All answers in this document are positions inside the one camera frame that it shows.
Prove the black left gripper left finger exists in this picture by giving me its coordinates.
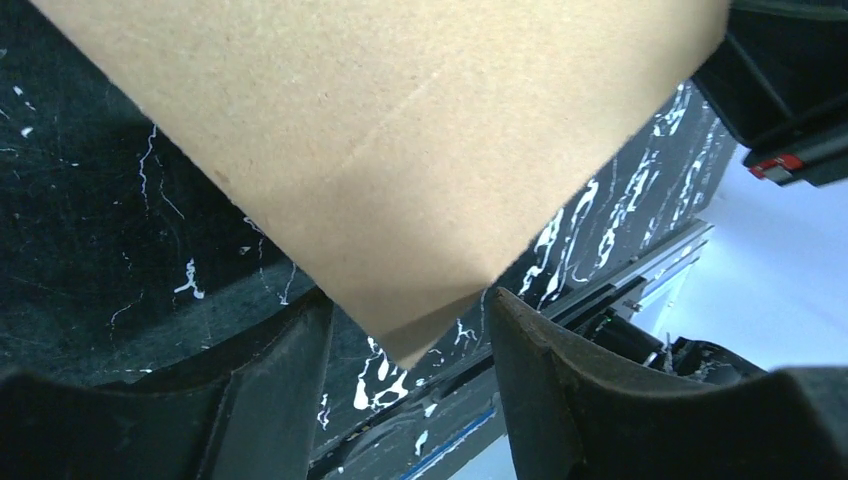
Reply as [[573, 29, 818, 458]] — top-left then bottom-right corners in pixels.
[[1, 289, 333, 479]]

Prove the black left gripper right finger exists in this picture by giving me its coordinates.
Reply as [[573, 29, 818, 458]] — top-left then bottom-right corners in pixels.
[[489, 289, 847, 479]]

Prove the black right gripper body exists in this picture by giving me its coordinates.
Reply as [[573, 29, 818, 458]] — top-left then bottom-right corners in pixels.
[[693, 1, 847, 187]]

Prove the brown cardboard box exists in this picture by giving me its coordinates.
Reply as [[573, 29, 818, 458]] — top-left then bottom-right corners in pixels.
[[37, 1, 730, 369]]

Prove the black front mounting rail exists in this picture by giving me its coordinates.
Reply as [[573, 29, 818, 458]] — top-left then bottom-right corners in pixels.
[[307, 218, 770, 480]]

